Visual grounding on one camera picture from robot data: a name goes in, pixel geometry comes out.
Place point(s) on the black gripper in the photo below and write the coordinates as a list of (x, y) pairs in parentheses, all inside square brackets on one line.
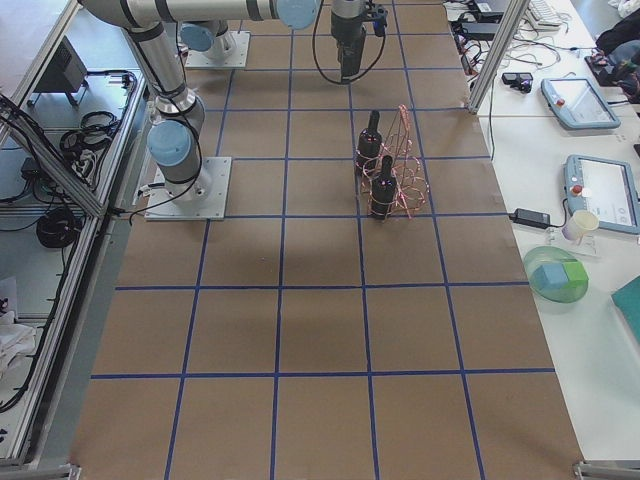
[(348, 31)]

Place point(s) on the dark wine bottle carried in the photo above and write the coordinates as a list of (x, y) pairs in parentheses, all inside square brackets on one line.
[(350, 50)]

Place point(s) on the dark wine bottle in basket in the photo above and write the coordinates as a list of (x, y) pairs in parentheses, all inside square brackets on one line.
[(383, 188)]

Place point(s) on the teach pendant far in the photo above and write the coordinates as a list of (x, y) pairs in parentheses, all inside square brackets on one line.
[(578, 104)]

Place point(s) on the teach pendant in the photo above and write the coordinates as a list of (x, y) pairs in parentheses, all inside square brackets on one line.
[(605, 188), (578, 104)]

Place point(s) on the black power adapter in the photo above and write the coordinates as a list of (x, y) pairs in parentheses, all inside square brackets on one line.
[(530, 218)]

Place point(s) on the paper cup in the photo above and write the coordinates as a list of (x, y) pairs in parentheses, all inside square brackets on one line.
[(580, 224)]

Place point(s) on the teach pendant near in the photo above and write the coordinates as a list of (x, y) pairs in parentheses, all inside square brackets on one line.
[(605, 188)]

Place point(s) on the green bowl with blocks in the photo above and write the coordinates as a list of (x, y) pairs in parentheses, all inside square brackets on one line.
[(556, 274)]

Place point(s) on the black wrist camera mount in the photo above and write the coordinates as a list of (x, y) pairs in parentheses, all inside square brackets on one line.
[(376, 14)]

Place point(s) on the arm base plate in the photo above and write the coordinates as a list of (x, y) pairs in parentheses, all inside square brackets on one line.
[(206, 199), (226, 52)]

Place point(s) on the copper wire wine basket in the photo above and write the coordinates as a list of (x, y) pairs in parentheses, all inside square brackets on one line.
[(412, 188)]

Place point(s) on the aluminium frame post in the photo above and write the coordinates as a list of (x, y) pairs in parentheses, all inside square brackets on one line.
[(502, 39)]

